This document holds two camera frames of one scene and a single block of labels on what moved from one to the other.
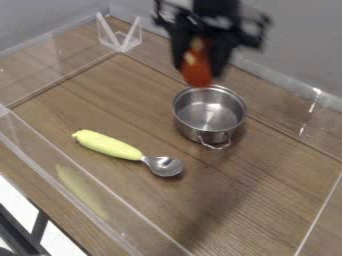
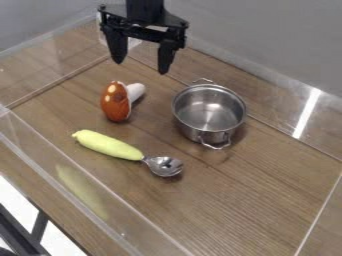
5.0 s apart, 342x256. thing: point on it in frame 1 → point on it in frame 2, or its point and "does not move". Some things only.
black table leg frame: x=24 y=242 does not move
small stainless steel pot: x=207 y=114 does not move
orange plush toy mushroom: x=196 y=68 → x=117 y=98
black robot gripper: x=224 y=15 → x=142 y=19
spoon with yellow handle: x=161 y=165 does not move
